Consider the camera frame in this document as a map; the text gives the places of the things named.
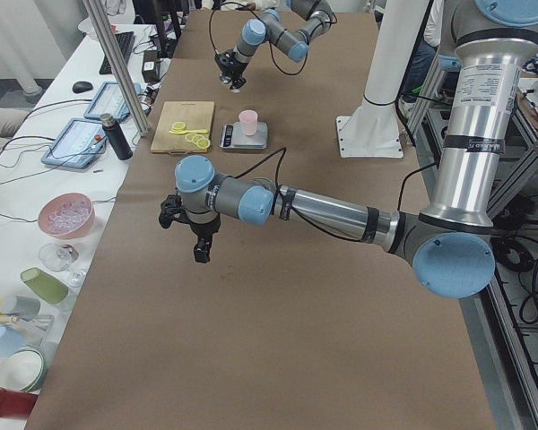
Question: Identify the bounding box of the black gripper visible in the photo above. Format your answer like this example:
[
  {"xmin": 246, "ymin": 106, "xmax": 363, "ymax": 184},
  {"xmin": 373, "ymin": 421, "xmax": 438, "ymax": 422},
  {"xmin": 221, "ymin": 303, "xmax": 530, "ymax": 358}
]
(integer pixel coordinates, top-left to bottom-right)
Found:
[
  {"xmin": 159, "ymin": 193, "xmax": 221, "ymax": 263},
  {"xmin": 214, "ymin": 50, "xmax": 247, "ymax": 89}
]

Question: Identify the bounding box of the pink plastic cup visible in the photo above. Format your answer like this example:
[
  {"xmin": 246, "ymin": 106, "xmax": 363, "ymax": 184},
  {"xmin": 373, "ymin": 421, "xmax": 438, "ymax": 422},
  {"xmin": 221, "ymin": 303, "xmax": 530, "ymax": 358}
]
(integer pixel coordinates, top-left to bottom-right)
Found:
[{"xmin": 239, "ymin": 109, "xmax": 258, "ymax": 136}]

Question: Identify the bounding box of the glass sauce bottle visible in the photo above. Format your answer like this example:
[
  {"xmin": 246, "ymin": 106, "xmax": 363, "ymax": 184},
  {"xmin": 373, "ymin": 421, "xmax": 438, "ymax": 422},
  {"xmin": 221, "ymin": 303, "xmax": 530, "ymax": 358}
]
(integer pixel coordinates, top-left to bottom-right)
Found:
[{"xmin": 228, "ymin": 81, "xmax": 244, "ymax": 93}]

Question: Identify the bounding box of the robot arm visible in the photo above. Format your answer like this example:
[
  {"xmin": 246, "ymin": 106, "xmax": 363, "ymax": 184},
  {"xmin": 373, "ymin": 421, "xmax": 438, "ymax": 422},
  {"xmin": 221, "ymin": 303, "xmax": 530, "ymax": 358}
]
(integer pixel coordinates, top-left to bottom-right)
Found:
[
  {"xmin": 159, "ymin": 1, "xmax": 538, "ymax": 298},
  {"xmin": 214, "ymin": 1, "xmax": 338, "ymax": 91}
]

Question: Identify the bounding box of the digital kitchen scale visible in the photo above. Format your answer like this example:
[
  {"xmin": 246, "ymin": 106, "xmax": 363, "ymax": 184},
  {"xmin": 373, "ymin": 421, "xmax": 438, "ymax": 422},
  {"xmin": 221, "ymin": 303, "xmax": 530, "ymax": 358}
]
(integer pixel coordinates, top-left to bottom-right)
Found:
[{"xmin": 219, "ymin": 122, "xmax": 268, "ymax": 151}]

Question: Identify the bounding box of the green cup lying down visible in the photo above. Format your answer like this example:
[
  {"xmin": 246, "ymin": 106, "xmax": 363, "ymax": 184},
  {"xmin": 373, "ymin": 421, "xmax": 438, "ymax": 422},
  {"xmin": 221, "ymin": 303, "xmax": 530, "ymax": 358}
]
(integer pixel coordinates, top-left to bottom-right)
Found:
[{"xmin": 20, "ymin": 267, "xmax": 69, "ymax": 305}]

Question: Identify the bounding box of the grey cup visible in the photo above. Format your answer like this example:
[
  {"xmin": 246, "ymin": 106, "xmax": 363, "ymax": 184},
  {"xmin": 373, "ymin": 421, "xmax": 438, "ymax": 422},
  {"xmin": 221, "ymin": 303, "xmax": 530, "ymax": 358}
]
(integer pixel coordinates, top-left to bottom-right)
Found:
[{"xmin": 0, "ymin": 295, "xmax": 41, "ymax": 320}]

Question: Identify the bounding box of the light blue cup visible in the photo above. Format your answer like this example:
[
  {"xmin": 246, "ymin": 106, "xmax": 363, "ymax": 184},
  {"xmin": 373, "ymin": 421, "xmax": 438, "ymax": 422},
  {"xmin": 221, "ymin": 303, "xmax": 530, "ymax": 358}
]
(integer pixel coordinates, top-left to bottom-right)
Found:
[{"xmin": 0, "ymin": 325, "xmax": 26, "ymax": 357}]

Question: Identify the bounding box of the red cup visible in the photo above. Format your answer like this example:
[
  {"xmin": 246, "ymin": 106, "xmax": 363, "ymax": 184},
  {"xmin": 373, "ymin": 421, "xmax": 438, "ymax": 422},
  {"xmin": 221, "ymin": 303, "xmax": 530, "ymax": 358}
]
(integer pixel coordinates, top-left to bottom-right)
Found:
[{"xmin": 0, "ymin": 387, "xmax": 39, "ymax": 419}]

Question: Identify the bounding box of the wooden cutting board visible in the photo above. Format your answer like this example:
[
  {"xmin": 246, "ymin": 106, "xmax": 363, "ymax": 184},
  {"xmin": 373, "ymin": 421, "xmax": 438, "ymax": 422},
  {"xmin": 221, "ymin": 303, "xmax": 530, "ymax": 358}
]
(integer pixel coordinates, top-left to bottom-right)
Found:
[{"xmin": 150, "ymin": 101, "xmax": 215, "ymax": 155}]

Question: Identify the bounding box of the yellow plastic knife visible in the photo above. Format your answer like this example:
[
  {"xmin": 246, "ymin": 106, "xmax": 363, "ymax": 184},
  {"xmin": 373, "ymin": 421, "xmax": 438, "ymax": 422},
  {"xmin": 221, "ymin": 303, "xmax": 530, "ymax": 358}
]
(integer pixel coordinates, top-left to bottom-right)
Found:
[{"xmin": 169, "ymin": 129, "xmax": 209, "ymax": 135}]

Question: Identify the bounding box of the lemon slice near knife tip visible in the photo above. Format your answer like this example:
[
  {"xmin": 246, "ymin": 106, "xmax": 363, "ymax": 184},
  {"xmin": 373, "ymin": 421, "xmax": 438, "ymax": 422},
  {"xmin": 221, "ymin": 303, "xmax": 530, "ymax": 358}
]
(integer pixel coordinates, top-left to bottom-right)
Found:
[{"xmin": 169, "ymin": 121, "xmax": 187, "ymax": 134}]

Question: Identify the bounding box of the lemon slice lower row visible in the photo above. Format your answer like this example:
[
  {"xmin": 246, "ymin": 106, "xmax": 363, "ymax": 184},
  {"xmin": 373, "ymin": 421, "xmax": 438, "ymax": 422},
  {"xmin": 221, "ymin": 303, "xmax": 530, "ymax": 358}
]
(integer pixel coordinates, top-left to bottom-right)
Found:
[{"xmin": 195, "ymin": 137, "xmax": 211, "ymax": 150}]

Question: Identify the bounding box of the black power box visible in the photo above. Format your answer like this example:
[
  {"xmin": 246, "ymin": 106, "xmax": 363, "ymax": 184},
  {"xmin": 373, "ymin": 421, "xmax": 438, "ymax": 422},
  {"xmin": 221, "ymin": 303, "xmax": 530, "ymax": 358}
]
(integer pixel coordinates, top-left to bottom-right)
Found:
[{"xmin": 142, "ymin": 49, "xmax": 161, "ymax": 83}]

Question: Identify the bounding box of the black keyboard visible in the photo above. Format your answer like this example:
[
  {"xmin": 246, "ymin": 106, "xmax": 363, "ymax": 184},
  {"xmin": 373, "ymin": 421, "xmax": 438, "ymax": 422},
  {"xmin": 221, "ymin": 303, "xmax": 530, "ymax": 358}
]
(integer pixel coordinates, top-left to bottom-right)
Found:
[{"xmin": 99, "ymin": 30, "xmax": 136, "ymax": 76}]

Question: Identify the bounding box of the far blue tablet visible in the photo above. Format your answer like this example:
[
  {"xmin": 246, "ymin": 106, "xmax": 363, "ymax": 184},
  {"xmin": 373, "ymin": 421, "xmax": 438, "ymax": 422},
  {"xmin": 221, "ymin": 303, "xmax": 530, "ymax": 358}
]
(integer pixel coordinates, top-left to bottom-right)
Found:
[{"xmin": 83, "ymin": 82, "xmax": 129, "ymax": 123}]

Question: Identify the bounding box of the blue tablet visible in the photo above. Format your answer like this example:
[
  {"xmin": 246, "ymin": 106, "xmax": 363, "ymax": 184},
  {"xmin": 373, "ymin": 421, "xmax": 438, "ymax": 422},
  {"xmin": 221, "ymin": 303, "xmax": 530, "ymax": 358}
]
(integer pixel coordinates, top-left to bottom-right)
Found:
[
  {"xmin": 83, "ymin": 82, "xmax": 129, "ymax": 123},
  {"xmin": 41, "ymin": 118, "xmax": 106, "ymax": 169}
]

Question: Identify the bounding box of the black thermos bottle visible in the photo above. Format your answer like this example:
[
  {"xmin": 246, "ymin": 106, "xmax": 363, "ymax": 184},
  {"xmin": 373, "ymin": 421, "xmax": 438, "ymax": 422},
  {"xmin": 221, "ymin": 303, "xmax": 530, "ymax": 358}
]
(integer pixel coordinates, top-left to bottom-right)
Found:
[{"xmin": 100, "ymin": 113, "xmax": 133, "ymax": 160}]

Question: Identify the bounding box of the pink bowl with ice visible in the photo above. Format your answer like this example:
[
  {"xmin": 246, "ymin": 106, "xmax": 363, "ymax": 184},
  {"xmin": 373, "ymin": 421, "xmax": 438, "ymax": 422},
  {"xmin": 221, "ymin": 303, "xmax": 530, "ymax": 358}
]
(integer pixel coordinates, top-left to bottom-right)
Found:
[{"xmin": 38, "ymin": 193, "xmax": 95, "ymax": 239}]

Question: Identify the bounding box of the wine glass lying down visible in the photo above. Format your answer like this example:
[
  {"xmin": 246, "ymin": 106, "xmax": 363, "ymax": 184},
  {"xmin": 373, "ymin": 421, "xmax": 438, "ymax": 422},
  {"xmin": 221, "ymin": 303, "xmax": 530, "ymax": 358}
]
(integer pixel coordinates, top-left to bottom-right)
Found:
[{"xmin": 38, "ymin": 243, "xmax": 87, "ymax": 288}]

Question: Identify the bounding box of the black computer mouse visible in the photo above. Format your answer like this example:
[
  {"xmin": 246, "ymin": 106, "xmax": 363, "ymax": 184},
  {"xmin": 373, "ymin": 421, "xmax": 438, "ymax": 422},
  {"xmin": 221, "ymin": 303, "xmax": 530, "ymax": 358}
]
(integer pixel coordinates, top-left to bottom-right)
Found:
[{"xmin": 72, "ymin": 81, "xmax": 93, "ymax": 94}]

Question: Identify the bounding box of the near blue tablet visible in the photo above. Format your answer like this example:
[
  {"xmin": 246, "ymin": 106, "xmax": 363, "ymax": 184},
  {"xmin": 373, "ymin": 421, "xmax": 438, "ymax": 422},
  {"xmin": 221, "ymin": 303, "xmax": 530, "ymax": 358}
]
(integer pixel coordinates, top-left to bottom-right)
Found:
[{"xmin": 41, "ymin": 118, "xmax": 106, "ymax": 169}]

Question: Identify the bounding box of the white green bowl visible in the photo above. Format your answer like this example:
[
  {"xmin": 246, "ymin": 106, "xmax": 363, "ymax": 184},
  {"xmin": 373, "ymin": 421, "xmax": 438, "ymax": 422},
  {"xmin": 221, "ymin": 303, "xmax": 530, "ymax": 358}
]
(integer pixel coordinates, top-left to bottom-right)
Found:
[{"xmin": 0, "ymin": 348, "xmax": 48, "ymax": 392}]

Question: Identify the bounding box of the aluminium frame post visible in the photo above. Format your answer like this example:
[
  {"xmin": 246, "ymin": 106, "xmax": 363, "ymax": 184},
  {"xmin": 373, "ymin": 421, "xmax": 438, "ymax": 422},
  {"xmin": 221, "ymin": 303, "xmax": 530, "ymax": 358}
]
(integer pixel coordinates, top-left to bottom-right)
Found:
[{"xmin": 82, "ymin": 0, "xmax": 150, "ymax": 137}]

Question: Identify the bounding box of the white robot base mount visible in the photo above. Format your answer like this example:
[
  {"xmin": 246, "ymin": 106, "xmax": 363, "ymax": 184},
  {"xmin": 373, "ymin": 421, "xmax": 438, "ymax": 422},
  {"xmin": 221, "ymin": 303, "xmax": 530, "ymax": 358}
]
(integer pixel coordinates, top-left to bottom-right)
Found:
[{"xmin": 337, "ymin": 0, "xmax": 431, "ymax": 159}]

